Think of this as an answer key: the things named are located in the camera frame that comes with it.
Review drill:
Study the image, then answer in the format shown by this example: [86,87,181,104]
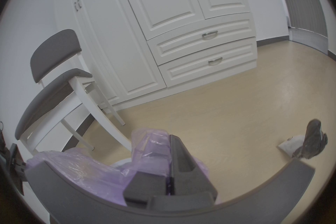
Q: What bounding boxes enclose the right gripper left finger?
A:
[123,171,171,204]

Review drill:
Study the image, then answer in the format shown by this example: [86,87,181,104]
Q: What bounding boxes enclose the white chair grey seat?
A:
[14,29,133,152]

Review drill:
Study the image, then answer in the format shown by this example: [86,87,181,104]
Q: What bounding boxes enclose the purple plastic bag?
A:
[25,127,209,206]

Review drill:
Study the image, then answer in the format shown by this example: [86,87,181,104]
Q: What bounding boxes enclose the black plastic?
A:
[292,119,328,160]

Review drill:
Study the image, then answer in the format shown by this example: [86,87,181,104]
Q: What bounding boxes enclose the white trash bin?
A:
[111,156,134,169]

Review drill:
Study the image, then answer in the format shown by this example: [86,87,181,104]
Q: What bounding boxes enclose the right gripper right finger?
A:
[170,134,218,204]

